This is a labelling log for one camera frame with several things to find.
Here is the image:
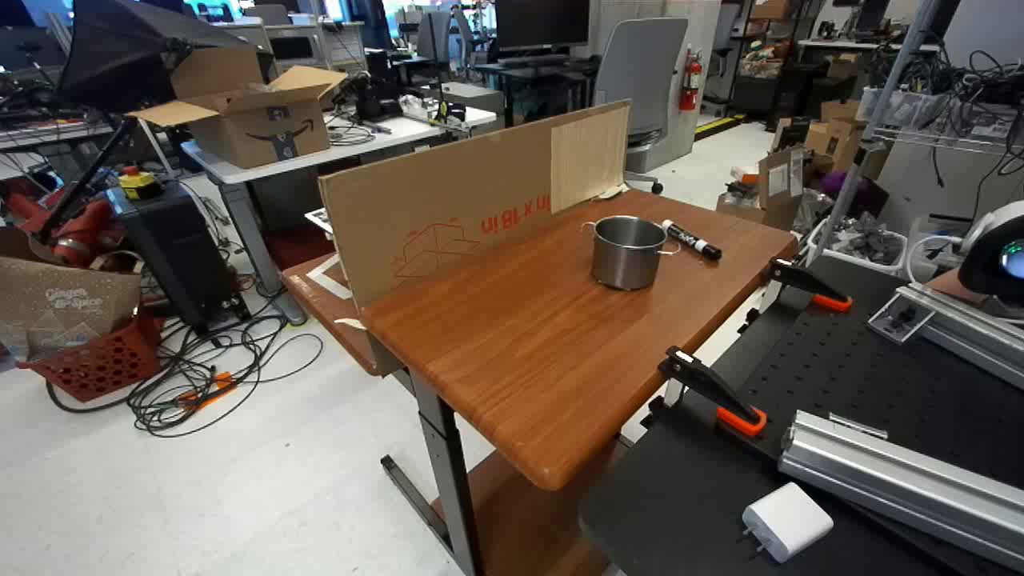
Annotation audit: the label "black marker with white label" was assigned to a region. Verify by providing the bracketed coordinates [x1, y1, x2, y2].
[658, 216, 726, 264]

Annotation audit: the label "stainless steel cup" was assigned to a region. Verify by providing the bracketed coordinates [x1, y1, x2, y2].
[581, 211, 681, 295]

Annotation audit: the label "brown cardboard panel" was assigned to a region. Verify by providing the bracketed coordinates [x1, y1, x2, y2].
[315, 98, 634, 312]

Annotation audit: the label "black computer monitor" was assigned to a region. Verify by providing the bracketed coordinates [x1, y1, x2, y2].
[494, 0, 591, 51]

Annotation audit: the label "red fire extinguisher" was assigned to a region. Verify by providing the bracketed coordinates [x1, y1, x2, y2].
[676, 44, 707, 116]

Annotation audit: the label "open Amazon cardboard box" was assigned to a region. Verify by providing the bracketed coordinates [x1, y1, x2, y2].
[125, 44, 352, 173]

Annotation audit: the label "grey office desk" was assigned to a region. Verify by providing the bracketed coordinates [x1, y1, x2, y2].
[178, 102, 505, 322]

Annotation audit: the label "black control box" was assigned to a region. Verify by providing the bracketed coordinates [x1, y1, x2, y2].
[106, 175, 245, 333]

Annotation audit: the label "stacked brown cardboard boxes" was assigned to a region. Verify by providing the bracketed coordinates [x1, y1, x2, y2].
[758, 98, 872, 234]

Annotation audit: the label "white bin with parts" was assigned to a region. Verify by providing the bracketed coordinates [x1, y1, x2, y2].
[816, 214, 912, 282]

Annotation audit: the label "white power adapter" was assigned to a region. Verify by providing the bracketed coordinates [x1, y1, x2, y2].
[740, 478, 840, 566]

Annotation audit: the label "yellow red emergency stop button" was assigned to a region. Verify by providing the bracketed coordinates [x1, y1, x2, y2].
[117, 162, 167, 203]

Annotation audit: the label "silver slanted metal pole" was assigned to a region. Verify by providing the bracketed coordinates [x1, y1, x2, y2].
[810, 0, 948, 264]

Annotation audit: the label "black perforated base board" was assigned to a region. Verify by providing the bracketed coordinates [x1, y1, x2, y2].
[581, 252, 1024, 576]

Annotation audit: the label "red plastic basket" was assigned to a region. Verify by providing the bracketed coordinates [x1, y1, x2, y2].
[20, 312, 167, 407]

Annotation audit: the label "red metal equipment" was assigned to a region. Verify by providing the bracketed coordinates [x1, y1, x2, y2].
[4, 181, 128, 268]

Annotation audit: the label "brown paper bag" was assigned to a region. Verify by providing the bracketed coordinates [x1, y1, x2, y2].
[0, 252, 144, 363]

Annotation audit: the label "black photo softbox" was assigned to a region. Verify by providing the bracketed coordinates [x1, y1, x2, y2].
[55, 0, 249, 116]

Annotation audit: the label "black metal table frame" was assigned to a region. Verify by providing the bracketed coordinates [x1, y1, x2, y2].
[379, 363, 489, 576]

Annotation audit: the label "black clamp with orange handle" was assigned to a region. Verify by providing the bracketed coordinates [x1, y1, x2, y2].
[658, 345, 771, 445]
[768, 254, 857, 315]

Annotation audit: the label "black cables bundle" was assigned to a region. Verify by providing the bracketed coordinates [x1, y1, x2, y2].
[45, 303, 331, 442]

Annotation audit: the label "silver aluminium extrusion rail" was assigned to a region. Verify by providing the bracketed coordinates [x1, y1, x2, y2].
[866, 282, 1024, 392]
[774, 407, 1024, 576]

